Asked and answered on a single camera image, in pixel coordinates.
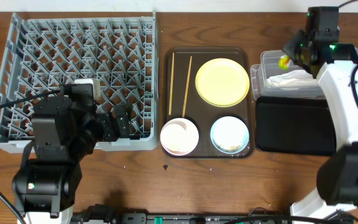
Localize light blue bowl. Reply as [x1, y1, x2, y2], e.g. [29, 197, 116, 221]
[209, 116, 250, 154]

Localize yellow plate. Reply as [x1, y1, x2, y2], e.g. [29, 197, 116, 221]
[195, 58, 250, 108]

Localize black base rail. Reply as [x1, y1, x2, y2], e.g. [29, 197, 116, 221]
[73, 212, 354, 224]

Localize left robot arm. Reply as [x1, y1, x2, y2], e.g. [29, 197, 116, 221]
[12, 83, 132, 223]

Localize clear plastic bin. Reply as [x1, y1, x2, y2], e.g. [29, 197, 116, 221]
[250, 46, 358, 101]

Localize white napkin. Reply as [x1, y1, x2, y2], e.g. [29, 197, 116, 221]
[267, 70, 317, 87]

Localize grey dishwasher rack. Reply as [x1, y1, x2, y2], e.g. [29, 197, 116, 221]
[0, 14, 158, 153]

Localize dark brown serving tray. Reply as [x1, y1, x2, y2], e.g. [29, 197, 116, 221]
[163, 47, 255, 159]

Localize pink white bowl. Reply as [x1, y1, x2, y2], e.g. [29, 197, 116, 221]
[160, 118, 200, 157]

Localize green orange snack wrapper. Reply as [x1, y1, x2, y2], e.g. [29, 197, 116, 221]
[278, 55, 291, 70]

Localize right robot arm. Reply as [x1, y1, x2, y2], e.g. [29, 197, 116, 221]
[283, 6, 358, 223]

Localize black waste tray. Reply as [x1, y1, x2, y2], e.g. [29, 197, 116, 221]
[255, 96, 336, 156]

